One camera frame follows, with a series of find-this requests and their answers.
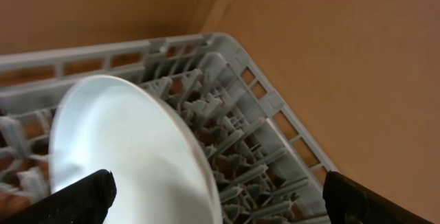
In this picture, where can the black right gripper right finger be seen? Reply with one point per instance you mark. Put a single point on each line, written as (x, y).
(347, 201)

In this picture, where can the grey dishwasher rack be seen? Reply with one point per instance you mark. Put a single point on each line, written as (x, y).
(266, 166)

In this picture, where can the light blue plate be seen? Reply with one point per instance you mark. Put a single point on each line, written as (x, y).
(161, 172)

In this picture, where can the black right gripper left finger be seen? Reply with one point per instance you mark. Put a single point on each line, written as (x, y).
(86, 201)

